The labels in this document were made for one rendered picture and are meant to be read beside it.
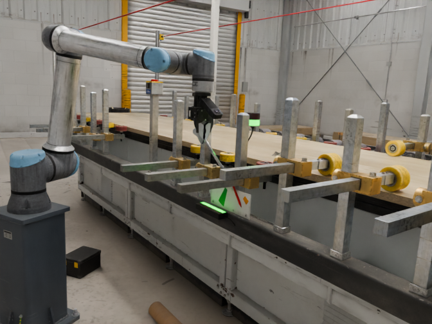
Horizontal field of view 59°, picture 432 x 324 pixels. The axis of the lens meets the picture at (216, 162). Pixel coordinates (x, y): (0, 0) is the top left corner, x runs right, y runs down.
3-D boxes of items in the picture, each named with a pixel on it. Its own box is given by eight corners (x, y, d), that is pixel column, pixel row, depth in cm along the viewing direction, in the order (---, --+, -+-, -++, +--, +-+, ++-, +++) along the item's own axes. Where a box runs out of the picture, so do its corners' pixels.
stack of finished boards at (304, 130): (316, 134, 1049) (317, 127, 1046) (246, 136, 917) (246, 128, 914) (296, 130, 1112) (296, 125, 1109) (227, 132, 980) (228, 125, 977)
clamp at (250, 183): (249, 189, 148) (250, 176, 147) (227, 182, 159) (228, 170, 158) (260, 188, 151) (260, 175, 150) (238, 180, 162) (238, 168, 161)
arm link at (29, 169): (2, 189, 176) (0, 151, 173) (33, 181, 192) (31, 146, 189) (27, 193, 171) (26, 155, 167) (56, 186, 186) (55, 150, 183)
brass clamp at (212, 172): (210, 179, 168) (211, 168, 167) (193, 173, 178) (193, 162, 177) (221, 177, 171) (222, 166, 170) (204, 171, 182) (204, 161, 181)
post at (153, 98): (151, 175, 216) (152, 94, 207) (147, 174, 219) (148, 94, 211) (158, 175, 218) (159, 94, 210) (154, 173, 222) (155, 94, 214)
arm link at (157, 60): (28, 18, 163) (166, 45, 141) (51, 23, 174) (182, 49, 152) (26, 46, 165) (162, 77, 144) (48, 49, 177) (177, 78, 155)
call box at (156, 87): (151, 96, 206) (151, 81, 204) (145, 95, 211) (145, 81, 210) (162, 96, 210) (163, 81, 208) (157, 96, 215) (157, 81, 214)
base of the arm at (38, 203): (24, 217, 170) (23, 195, 168) (-3, 209, 178) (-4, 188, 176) (60, 207, 186) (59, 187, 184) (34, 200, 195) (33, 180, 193)
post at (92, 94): (92, 155, 295) (91, 91, 286) (90, 154, 298) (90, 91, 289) (96, 155, 297) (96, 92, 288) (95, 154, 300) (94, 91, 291)
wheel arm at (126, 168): (123, 174, 173) (123, 164, 173) (119, 172, 176) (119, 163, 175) (202, 166, 199) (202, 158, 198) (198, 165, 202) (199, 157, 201)
